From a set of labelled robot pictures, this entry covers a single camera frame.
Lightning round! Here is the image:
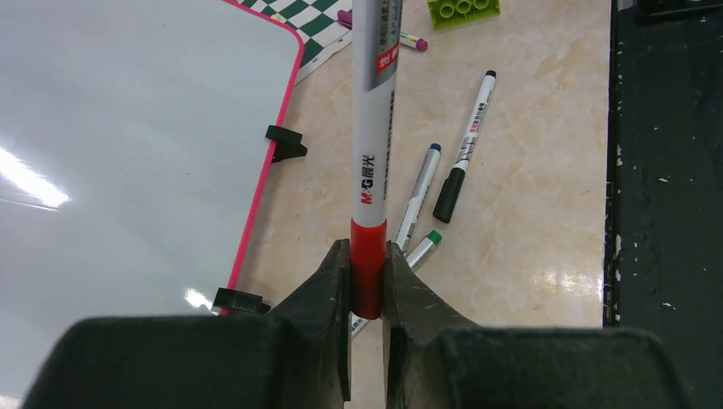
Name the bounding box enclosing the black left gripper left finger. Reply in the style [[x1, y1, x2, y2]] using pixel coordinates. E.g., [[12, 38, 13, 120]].
[[23, 239, 351, 408]]

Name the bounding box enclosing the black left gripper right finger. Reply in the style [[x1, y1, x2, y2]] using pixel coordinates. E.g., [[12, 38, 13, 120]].
[[383, 243, 692, 408]]

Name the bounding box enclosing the pink-framed whiteboard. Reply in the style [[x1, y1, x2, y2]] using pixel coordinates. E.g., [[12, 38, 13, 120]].
[[1, 1, 303, 408]]

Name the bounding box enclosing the red marker pen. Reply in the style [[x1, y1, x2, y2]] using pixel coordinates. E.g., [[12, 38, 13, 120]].
[[350, 1, 403, 320]]

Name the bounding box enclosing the blue-capped marker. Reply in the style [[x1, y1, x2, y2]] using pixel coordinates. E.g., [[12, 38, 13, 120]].
[[350, 142, 442, 338]]

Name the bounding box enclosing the green-capped marker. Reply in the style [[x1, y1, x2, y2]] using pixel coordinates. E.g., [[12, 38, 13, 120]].
[[406, 230, 442, 272]]

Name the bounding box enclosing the black-capped marker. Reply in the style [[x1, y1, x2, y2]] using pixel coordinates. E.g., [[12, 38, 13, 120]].
[[433, 70, 497, 223]]

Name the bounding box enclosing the green white chessboard mat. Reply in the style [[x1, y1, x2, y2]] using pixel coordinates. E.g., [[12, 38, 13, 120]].
[[235, 0, 352, 83]]

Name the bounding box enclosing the purple-capped marker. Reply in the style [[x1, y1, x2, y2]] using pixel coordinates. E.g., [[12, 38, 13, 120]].
[[337, 9, 429, 53]]

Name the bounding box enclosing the lime green toy brick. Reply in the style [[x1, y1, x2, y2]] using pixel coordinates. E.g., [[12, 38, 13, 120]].
[[427, 0, 501, 30]]

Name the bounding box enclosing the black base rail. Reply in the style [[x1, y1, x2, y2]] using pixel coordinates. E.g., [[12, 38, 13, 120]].
[[603, 1, 722, 408]]

